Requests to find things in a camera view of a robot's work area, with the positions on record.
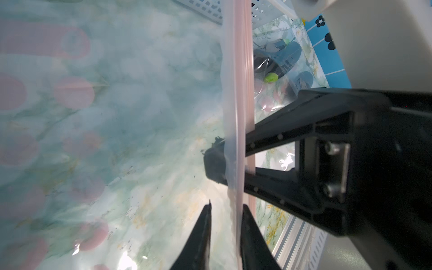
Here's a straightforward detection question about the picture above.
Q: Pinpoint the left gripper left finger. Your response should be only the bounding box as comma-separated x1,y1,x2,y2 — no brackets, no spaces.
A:
168,200,282,270

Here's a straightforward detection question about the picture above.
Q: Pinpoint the white plastic basket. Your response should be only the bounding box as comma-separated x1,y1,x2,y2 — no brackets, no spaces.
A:
179,0,298,29

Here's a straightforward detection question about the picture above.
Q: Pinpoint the clear pink-dotted zip bag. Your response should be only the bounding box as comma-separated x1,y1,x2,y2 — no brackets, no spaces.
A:
253,15,329,121

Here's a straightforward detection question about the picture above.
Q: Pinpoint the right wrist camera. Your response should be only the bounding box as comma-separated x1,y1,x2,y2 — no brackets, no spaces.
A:
292,0,432,93

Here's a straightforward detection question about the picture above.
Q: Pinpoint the dark purple eggplant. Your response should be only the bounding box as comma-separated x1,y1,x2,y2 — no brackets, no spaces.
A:
254,39,302,79

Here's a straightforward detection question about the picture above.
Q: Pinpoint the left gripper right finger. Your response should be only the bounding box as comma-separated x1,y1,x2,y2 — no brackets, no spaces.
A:
203,87,432,270

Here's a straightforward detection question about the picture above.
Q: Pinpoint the aluminium front rail frame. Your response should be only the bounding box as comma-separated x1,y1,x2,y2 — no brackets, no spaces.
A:
272,215,328,270

